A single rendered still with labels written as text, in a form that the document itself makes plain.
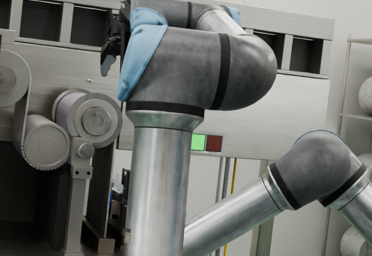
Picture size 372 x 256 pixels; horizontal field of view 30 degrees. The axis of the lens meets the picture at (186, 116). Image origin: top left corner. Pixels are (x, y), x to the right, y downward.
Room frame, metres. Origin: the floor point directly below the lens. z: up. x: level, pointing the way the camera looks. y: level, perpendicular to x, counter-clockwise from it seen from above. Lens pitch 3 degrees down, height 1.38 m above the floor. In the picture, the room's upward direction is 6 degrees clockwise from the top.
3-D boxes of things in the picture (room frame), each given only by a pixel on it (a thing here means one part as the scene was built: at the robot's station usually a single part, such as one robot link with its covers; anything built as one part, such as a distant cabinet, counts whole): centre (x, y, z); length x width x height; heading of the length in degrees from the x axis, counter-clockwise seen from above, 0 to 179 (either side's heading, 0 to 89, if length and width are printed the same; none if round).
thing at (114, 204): (1.97, 0.20, 1.01); 0.23 x 0.03 x 0.05; 21
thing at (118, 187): (1.67, 0.15, 1.11); 0.09 x 0.03 x 0.06; 30
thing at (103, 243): (1.96, 0.22, 0.92); 0.28 x 0.04 x 0.04; 21
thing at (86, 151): (1.74, 0.24, 1.18); 0.04 x 0.02 x 0.04; 111
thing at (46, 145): (1.90, 0.39, 1.17); 0.26 x 0.12 x 0.12; 21
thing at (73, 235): (1.77, 0.25, 1.05); 0.06 x 0.05 x 0.31; 21
